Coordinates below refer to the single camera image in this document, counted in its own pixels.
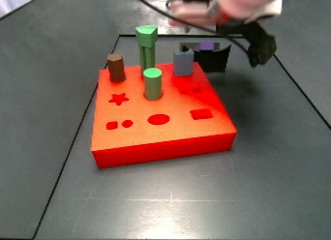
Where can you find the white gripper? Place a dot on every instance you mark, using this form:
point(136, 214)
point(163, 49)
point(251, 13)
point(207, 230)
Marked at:
point(230, 13)

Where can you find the purple rectangular block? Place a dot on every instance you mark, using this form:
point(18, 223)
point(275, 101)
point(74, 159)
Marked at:
point(207, 45)

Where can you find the black curved fixture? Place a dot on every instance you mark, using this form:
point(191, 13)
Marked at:
point(212, 61)

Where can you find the red foam shape board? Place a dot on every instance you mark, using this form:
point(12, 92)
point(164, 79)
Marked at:
point(138, 130)

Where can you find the blue arch block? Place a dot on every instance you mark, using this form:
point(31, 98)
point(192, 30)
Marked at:
point(183, 61)

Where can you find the green cylinder peg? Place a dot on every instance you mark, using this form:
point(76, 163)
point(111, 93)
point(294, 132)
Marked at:
point(152, 84)

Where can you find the green triangular arch peg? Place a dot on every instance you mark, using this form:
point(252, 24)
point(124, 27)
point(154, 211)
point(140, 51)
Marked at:
point(147, 38)

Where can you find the brown hexagonal peg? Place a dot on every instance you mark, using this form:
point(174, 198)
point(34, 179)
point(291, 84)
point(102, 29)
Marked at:
point(115, 64)

